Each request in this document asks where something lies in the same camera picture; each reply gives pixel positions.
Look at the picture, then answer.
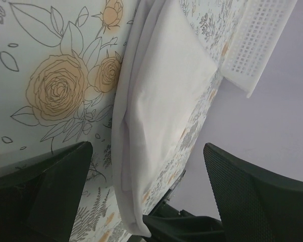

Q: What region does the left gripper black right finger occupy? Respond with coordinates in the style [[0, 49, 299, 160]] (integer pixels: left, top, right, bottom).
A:
[[204, 143, 303, 241]]

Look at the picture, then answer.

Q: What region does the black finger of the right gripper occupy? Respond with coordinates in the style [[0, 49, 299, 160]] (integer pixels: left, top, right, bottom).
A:
[[143, 204, 224, 242]]

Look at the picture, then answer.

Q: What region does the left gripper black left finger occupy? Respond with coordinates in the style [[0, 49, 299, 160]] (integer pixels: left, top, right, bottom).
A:
[[0, 142, 93, 241]]

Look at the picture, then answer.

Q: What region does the white t shirt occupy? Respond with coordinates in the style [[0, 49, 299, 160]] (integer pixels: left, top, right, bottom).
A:
[[111, 1, 218, 237]]

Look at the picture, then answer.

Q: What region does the floral patterned table mat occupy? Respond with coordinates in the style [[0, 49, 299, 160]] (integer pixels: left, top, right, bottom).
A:
[[0, 0, 248, 242]]

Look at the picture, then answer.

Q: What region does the white plastic mesh basket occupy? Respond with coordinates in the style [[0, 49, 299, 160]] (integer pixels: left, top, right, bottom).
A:
[[220, 0, 297, 98]]

